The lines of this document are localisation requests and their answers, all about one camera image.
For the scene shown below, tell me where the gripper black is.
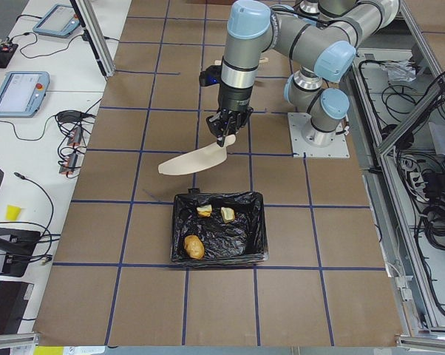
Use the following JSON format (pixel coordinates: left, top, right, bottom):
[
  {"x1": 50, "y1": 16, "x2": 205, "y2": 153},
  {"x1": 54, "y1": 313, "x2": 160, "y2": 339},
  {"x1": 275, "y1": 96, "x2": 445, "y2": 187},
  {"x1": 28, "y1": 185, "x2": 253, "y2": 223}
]
[{"x1": 206, "y1": 83, "x2": 254, "y2": 147}]

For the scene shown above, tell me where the beige plastic dustpan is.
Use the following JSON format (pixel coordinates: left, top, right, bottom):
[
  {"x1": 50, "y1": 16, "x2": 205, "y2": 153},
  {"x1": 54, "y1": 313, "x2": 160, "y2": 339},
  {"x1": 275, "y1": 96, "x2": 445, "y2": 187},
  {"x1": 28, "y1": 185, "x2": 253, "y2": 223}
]
[{"x1": 158, "y1": 135, "x2": 236, "y2": 175}]

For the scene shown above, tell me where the apple core piece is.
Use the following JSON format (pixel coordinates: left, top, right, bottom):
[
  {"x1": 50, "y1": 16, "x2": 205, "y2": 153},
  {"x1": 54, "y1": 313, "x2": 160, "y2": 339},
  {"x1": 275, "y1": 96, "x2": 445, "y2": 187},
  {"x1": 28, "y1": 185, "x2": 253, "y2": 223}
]
[
  {"x1": 197, "y1": 204, "x2": 213, "y2": 217},
  {"x1": 220, "y1": 207, "x2": 236, "y2": 223}
]

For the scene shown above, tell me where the beige hand brush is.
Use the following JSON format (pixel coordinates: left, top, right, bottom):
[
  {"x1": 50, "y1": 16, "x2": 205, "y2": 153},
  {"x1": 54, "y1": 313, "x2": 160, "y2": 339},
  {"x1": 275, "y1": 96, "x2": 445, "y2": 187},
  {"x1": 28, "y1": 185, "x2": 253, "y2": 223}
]
[{"x1": 214, "y1": 57, "x2": 269, "y2": 65}]

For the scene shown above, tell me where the brown potato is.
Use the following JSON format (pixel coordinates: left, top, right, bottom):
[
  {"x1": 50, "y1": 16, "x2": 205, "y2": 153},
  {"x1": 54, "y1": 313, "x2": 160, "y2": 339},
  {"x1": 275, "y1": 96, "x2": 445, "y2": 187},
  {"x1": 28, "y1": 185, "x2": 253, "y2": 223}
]
[{"x1": 183, "y1": 234, "x2": 205, "y2": 260}]

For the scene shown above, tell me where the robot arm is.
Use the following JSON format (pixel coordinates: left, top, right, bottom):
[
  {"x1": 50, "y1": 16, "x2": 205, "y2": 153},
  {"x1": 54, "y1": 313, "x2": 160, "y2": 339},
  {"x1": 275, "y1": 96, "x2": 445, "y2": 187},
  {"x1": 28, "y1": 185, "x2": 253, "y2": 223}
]
[{"x1": 199, "y1": 1, "x2": 400, "y2": 147}]

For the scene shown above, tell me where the black bag lined bin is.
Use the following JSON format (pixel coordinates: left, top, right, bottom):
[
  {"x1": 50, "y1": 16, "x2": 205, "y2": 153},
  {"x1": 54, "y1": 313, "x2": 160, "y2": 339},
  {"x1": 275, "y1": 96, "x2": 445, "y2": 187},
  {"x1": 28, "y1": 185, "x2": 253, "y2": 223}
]
[{"x1": 170, "y1": 189, "x2": 269, "y2": 268}]

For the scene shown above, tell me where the black power adapter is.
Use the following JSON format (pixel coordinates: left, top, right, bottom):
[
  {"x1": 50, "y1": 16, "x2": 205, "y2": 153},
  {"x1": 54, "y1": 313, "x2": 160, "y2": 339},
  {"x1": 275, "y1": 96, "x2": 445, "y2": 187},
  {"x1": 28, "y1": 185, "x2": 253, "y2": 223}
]
[{"x1": 56, "y1": 110, "x2": 82, "y2": 124}]

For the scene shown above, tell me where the teach pendant far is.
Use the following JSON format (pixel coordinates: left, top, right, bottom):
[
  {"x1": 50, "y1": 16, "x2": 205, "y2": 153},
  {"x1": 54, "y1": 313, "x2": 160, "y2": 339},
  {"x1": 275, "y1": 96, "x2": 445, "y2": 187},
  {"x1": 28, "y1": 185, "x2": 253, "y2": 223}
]
[{"x1": 33, "y1": 4, "x2": 80, "y2": 38}]

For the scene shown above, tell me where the teach pendant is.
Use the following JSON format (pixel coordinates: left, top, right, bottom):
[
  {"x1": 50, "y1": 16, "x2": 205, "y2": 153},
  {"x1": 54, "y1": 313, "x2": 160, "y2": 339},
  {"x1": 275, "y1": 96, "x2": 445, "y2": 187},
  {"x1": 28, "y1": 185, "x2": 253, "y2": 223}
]
[
  {"x1": 33, "y1": 4, "x2": 80, "y2": 38},
  {"x1": 0, "y1": 71, "x2": 50, "y2": 118}
]

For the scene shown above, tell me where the teach pendant near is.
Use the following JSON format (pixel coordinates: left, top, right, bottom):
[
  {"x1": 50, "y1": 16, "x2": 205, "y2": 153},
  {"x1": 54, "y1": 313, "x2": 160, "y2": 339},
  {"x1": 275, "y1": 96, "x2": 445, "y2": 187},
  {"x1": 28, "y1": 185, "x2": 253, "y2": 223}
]
[{"x1": 0, "y1": 71, "x2": 50, "y2": 118}]

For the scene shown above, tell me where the yellow paper cup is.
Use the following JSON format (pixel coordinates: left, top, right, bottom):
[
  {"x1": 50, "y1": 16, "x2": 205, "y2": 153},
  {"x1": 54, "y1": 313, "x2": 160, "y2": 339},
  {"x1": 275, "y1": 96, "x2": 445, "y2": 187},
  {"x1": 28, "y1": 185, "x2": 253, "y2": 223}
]
[{"x1": 5, "y1": 204, "x2": 23, "y2": 222}]

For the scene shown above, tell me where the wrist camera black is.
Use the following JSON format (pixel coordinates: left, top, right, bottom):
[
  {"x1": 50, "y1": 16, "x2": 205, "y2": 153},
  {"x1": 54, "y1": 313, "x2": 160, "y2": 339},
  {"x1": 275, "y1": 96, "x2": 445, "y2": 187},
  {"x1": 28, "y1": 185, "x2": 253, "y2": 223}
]
[{"x1": 199, "y1": 64, "x2": 222, "y2": 87}]

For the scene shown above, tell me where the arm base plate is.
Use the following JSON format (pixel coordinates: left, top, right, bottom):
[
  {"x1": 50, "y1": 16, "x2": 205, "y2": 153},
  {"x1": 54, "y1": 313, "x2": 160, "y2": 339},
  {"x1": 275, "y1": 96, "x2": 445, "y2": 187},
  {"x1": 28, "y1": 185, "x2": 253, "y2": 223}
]
[{"x1": 288, "y1": 112, "x2": 350, "y2": 159}]

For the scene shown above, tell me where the aluminium frame post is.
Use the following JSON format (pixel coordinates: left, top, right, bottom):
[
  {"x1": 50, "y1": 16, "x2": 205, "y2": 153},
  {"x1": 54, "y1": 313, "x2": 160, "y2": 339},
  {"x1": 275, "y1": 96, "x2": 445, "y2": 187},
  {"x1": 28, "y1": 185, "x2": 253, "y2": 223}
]
[{"x1": 70, "y1": 0, "x2": 115, "y2": 78}]

